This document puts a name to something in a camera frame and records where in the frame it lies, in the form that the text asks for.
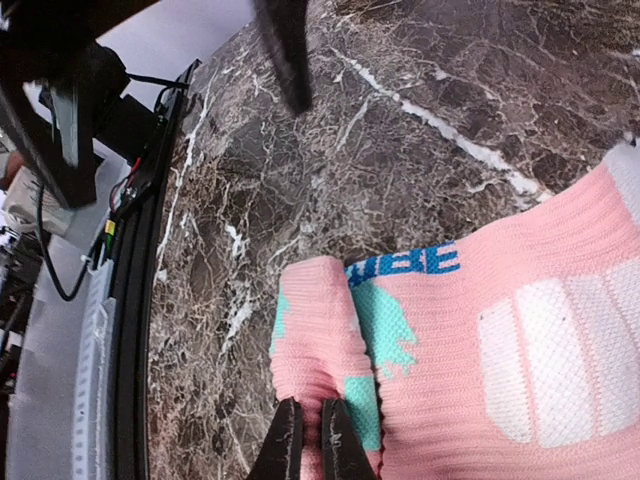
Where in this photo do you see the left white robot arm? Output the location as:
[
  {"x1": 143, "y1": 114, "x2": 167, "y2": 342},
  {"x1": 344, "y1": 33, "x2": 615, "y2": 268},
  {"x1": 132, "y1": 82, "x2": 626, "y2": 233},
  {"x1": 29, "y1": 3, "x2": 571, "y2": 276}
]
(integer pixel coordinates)
[{"x1": 1, "y1": 1, "x2": 151, "y2": 209}]

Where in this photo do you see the pink patterned sock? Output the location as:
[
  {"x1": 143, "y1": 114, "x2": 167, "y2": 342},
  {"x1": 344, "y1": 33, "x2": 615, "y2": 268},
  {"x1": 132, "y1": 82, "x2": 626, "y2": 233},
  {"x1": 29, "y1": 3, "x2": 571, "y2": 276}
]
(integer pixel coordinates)
[{"x1": 270, "y1": 143, "x2": 639, "y2": 479}]

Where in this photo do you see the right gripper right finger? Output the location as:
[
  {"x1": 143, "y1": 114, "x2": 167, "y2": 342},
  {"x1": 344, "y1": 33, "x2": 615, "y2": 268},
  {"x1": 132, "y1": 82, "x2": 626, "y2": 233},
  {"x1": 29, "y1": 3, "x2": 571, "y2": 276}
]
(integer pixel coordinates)
[{"x1": 321, "y1": 399, "x2": 377, "y2": 480}]

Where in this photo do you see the white slotted cable duct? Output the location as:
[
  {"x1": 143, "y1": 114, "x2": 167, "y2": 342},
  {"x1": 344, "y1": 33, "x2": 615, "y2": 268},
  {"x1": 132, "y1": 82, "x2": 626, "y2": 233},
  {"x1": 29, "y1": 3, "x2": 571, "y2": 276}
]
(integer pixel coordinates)
[{"x1": 71, "y1": 259, "x2": 116, "y2": 479}]

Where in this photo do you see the left green circuit board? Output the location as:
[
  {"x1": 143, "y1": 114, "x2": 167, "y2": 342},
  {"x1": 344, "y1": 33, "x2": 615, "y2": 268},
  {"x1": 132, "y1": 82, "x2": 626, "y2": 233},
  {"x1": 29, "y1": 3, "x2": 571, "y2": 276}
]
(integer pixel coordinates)
[{"x1": 102, "y1": 217, "x2": 117, "y2": 262}]

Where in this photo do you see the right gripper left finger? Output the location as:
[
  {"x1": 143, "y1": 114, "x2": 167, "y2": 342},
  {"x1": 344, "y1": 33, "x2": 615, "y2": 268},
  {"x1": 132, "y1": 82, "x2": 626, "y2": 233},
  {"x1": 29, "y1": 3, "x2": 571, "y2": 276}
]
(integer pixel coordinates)
[{"x1": 248, "y1": 398, "x2": 304, "y2": 480}]

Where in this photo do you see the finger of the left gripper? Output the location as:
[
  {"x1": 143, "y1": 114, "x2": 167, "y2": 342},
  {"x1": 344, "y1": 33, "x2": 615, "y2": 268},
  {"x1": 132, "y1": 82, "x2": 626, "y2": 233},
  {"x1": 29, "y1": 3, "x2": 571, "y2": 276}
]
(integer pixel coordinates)
[{"x1": 253, "y1": 0, "x2": 312, "y2": 113}]

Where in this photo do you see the black front rail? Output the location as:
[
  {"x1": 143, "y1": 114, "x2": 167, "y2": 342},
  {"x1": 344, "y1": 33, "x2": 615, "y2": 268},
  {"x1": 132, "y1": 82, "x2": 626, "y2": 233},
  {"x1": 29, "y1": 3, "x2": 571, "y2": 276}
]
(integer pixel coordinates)
[{"x1": 106, "y1": 87, "x2": 188, "y2": 479}]

